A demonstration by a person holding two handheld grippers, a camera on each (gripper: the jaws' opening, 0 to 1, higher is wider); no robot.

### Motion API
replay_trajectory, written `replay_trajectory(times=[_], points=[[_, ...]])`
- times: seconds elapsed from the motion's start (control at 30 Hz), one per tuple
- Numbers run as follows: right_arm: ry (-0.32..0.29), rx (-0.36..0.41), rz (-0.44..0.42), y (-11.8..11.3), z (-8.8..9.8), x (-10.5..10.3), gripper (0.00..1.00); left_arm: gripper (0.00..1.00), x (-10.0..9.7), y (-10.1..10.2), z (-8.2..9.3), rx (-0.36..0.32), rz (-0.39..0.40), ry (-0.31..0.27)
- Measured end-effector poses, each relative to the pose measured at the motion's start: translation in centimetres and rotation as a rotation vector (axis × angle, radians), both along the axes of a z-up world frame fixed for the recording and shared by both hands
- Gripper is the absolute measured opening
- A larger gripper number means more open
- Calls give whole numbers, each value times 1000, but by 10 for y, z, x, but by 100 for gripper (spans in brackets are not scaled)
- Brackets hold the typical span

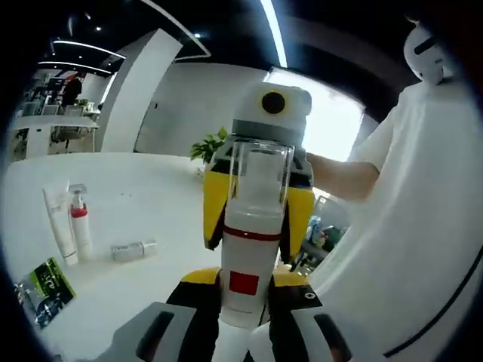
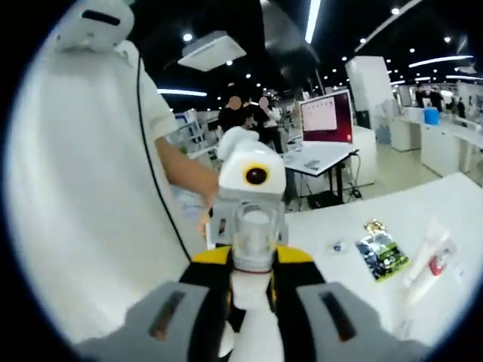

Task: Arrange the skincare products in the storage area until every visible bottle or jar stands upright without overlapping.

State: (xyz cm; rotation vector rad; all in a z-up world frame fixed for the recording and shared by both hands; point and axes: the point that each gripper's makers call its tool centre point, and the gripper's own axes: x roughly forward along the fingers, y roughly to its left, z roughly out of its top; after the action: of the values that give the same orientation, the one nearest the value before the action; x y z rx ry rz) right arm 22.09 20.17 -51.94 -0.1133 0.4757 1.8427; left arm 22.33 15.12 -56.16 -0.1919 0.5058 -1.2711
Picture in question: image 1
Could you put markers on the small clear skincare bottle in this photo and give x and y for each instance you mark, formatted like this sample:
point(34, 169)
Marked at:
point(130, 252)

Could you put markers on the black green skincare sachet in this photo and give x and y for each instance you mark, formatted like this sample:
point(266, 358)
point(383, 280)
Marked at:
point(49, 286)

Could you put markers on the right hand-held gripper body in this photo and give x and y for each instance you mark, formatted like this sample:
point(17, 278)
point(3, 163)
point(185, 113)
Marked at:
point(271, 120)

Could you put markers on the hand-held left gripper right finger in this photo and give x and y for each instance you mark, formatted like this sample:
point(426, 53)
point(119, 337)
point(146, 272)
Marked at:
point(320, 339)

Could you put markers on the person in white shirt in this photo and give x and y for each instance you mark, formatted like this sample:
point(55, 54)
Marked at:
point(407, 207)

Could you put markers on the thin-banded white skincare bottle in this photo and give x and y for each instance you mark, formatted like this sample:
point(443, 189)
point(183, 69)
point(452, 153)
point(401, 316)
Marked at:
point(245, 260)

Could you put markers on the long ceiling light strip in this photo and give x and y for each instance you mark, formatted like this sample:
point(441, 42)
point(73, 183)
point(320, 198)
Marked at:
point(275, 34)

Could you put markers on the white chest device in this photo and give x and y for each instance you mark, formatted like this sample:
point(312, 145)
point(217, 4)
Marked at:
point(422, 53)

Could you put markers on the blue cloth bundle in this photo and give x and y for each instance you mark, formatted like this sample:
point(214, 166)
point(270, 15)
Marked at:
point(317, 230)

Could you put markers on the red-collared white skincare bottle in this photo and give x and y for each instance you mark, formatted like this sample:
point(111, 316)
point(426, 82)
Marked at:
point(81, 234)

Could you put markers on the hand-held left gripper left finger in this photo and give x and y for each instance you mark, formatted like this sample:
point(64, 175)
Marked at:
point(151, 335)

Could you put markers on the long white counter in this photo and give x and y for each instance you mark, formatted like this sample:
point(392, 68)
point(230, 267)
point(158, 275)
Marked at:
point(56, 121)

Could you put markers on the white skincare tube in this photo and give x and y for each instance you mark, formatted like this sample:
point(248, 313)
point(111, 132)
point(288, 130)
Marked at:
point(62, 234)

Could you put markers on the green potted plant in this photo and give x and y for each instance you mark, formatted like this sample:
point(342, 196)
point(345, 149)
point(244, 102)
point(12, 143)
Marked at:
point(207, 147)

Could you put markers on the grey office chair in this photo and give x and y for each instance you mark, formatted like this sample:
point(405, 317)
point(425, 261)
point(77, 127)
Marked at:
point(66, 132)

